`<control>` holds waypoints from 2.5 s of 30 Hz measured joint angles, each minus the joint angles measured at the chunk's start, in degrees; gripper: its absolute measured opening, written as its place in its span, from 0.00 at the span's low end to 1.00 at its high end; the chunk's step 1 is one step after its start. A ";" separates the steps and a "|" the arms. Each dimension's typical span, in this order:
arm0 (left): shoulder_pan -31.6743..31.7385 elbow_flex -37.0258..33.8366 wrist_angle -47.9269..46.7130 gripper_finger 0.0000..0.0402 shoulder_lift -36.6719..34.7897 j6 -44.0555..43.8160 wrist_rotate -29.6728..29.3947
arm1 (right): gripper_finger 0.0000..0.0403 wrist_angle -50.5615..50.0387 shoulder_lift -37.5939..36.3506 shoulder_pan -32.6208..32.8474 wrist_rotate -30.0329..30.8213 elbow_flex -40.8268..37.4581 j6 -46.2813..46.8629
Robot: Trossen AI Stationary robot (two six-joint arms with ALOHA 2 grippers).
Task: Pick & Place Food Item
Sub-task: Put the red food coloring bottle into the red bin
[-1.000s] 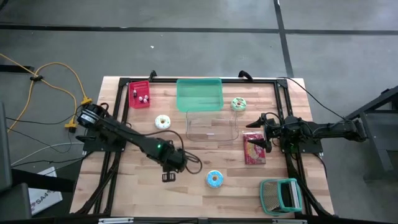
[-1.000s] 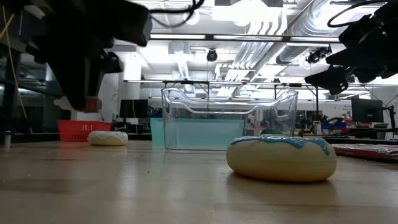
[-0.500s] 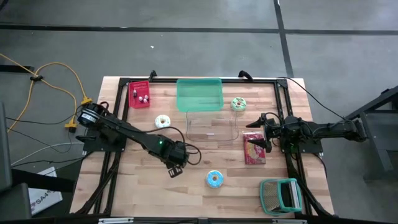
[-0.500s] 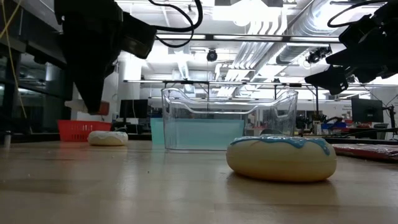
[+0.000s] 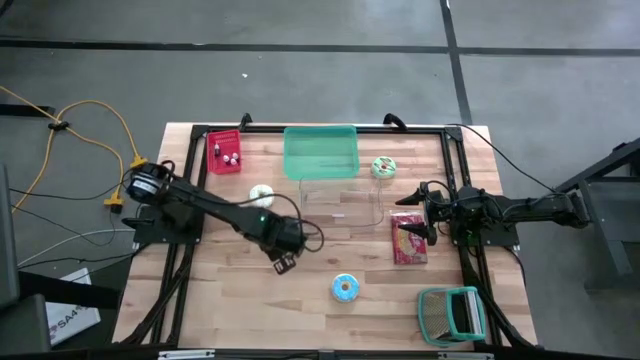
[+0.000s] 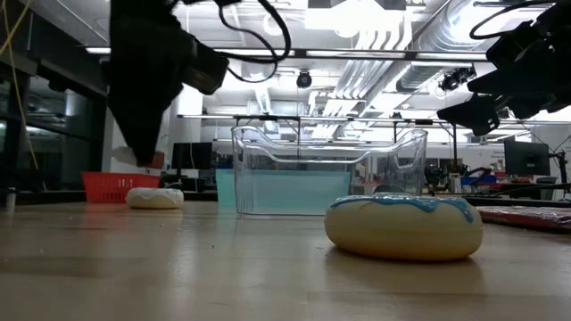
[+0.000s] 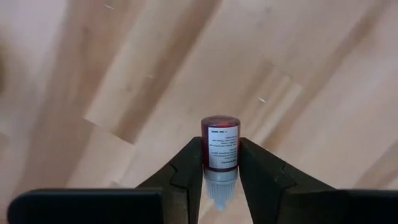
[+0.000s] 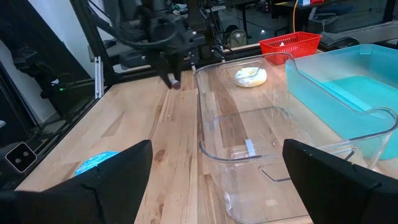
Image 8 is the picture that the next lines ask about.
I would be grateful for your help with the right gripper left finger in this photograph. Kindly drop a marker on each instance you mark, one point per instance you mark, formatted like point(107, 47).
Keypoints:
point(93, 199)

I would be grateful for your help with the white frosted toy donut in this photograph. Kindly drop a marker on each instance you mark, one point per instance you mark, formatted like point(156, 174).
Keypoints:
point(250, 77)

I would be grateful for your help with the silver frame bracket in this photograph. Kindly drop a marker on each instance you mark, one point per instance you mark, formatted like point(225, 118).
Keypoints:
point(99, 77)

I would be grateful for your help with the clear plastic bin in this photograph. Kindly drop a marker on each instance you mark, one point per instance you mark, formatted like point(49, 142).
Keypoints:
point(236, 130)

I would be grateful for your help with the black controller box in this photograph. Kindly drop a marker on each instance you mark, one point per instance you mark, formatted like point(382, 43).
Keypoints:
point(71, 96)

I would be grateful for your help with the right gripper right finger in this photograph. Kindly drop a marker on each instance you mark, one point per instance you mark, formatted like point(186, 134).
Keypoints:
point(342, 196)

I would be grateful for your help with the blue frosted toy donut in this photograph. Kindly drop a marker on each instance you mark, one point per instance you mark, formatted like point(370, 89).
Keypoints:
point(93, 161)

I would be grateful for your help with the teal plastic bin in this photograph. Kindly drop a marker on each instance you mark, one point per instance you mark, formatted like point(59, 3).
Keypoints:
point(357, 93)

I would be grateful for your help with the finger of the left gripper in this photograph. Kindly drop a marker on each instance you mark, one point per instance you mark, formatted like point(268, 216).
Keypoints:
point(178, 67)
point(162, 67)

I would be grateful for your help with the red plastic basket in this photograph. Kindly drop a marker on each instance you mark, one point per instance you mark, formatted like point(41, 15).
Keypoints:
point(295, 46)

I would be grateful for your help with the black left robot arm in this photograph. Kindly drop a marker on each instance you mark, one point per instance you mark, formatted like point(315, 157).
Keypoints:
point(203, 37)

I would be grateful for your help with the olive green backpack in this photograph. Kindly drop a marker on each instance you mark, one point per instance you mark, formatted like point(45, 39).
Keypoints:
point(236, 37)

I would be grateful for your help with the black table-level camera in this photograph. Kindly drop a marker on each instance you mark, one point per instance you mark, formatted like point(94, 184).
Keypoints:
point(21, 157)

